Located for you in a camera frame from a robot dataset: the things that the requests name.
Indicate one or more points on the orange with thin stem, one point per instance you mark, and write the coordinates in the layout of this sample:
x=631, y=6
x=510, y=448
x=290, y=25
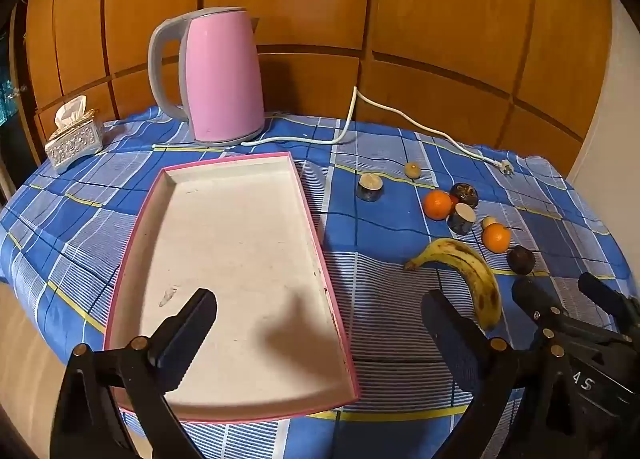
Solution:
x=496, y=238

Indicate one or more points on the short cut dark stalk piece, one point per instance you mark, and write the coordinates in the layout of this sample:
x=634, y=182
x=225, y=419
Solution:
x=370, y=187

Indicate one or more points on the blue plaid tablecloth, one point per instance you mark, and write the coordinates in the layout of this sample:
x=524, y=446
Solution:
x=380, y=234

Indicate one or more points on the white tissue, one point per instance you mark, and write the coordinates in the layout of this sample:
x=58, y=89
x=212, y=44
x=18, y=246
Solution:
x=70, y=111

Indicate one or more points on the small tan round fruit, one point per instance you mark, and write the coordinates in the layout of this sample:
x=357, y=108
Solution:
x=412, y=170

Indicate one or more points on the spotted yellow banana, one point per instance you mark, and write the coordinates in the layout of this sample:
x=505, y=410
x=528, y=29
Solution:
x=475, y=274

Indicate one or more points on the pink electric kettle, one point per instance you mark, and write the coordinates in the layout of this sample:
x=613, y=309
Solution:
x=222, y=74

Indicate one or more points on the stemless orange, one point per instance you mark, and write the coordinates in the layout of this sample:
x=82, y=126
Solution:
x=437, y=205

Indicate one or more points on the pink-rimmed white tray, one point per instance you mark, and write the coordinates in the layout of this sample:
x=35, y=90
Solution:
x=235, y=239

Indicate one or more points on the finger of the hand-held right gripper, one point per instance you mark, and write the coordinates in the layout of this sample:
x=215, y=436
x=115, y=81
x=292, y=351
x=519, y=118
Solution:
x=527, y=294
x=600, y=291

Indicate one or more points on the dark brown round fruit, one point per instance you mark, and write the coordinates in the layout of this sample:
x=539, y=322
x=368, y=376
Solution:
x=520, y=259
x=465, y=193

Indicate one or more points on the ornate silver tissue box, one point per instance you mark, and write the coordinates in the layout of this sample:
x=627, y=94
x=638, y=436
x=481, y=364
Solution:
x=75, y=146

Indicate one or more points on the tall cut dark stalk piece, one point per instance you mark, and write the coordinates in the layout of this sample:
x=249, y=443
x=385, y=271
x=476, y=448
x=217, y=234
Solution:
x=460, y=221

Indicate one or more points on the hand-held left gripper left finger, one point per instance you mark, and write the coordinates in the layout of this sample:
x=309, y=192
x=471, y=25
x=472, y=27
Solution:
x=172, y=359

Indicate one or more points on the grey kettle base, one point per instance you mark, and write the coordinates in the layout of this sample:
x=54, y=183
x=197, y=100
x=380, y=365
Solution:
x=225, y=141

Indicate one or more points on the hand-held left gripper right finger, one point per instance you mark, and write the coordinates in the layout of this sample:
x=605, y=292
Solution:
x=462, y=356

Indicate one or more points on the small yellow round fruit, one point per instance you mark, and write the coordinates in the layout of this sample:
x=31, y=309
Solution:
x=488, y=222

